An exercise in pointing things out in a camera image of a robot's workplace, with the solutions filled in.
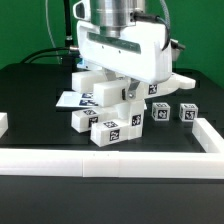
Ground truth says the white block left edge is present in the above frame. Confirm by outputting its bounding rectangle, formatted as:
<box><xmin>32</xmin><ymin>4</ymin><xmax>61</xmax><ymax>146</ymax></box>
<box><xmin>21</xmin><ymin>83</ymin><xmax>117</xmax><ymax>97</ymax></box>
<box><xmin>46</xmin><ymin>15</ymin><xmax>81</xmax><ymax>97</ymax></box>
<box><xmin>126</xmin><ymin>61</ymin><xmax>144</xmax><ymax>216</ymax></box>
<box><xmin>0</xmin><ymin>112</ymin><xmax>8</xmax><ymax>136</ymax></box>

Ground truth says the white sheet with markers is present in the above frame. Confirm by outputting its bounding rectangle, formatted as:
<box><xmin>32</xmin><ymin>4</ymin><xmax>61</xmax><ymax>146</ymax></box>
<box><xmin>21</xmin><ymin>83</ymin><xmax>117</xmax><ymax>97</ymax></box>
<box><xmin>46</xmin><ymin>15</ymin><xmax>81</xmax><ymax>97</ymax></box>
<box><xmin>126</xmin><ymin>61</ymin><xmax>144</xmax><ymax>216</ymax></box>
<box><xmin>56</xmin><ymin>91</ymin><xmax>97</xmax><ymax>108</ymax></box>

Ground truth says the black cable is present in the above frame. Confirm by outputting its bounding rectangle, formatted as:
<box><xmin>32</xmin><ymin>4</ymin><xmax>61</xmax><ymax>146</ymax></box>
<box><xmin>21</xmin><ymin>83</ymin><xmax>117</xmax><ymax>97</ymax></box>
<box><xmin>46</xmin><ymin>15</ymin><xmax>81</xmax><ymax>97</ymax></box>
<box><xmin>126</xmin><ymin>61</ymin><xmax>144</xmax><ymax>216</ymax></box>
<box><xmin>19</xmin><ymin>45</ymin><xmax>81</xmax><ymax>64</ymax></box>

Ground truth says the white U-shaped obstacle fence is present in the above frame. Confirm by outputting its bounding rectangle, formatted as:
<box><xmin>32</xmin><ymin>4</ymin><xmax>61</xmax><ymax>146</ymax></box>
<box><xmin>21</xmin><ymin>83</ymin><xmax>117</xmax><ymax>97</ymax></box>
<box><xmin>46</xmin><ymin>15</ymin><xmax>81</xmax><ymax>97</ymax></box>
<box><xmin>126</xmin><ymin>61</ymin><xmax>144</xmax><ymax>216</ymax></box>
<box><xmin>0</xmin><ymin>118</ymin><xmax>224</xmax><ymax>179</ymax></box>

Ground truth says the white chair back frame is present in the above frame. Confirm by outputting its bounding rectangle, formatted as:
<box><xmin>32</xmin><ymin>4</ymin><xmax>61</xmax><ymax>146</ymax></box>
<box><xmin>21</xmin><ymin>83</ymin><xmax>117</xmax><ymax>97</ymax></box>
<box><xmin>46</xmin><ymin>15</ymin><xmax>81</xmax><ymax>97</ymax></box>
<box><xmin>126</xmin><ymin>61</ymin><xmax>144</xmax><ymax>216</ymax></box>
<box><xmin>72</xmin><ymin>70</ymin><xmax>196</xmax><ymax>107</ymax></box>

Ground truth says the thin grey cable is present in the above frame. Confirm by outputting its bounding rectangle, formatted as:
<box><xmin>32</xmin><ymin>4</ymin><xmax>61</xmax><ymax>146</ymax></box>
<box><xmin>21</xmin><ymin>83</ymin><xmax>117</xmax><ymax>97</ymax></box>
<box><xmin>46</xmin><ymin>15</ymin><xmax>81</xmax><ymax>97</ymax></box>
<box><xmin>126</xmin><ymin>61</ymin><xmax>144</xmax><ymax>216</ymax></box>
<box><xmin>45</xmin><ymin>0</ymin><xmax>63</xmax><ymax>65</ymax></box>

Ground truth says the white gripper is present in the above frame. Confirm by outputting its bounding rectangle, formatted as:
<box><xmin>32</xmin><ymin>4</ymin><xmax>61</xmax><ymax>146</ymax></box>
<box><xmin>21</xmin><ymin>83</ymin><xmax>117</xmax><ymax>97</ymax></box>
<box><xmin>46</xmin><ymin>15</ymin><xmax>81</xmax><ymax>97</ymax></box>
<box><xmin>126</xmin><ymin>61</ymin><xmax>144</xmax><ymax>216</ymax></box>
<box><xmin>77</xmin><ymin>21</ymin><xmax>172</xmax><ymax>99</ymax></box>

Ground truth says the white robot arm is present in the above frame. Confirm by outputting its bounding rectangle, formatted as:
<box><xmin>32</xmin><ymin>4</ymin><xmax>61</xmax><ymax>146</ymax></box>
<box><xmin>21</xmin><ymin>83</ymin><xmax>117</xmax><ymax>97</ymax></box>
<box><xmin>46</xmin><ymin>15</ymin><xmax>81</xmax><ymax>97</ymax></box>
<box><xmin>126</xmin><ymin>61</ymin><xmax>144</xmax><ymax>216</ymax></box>
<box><xmin>73</xmin><ymin>0</ymin><xmax>172</xmax><ymax>84</ymax></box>

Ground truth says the black hose upright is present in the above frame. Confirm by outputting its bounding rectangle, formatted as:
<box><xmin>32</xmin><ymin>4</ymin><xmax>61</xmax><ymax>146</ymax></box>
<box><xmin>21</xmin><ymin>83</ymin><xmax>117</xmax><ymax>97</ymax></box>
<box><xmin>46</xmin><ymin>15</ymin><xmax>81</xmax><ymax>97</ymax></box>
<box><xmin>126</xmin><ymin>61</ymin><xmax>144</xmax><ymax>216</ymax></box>
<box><xmin>63</xmin><ymin>0</ymin><xmax>73</xmax><ymax>47</ymax></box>

